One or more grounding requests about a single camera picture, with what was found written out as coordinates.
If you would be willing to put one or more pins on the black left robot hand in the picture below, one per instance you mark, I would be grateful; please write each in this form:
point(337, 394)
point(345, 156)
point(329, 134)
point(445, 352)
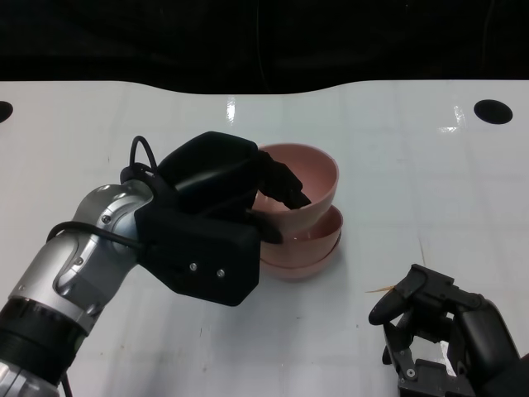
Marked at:
point(206, 165)

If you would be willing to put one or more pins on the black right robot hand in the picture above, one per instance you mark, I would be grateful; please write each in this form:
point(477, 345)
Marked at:
point(479, 331)

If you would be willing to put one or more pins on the pink plastic bowl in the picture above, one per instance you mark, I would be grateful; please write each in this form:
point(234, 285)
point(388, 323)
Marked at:
point(322, 231)
point(314, 165)
point(297, 273)

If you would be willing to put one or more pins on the orange wood sliver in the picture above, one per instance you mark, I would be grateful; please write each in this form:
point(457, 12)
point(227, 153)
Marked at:
point(380, 289)

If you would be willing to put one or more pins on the black round table grommet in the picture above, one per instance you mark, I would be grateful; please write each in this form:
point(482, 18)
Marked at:
point(4, 111)
point(492, 111)

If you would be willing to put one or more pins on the black left wrist camera housing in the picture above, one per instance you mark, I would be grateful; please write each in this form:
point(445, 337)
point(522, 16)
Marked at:
point(198, 248)

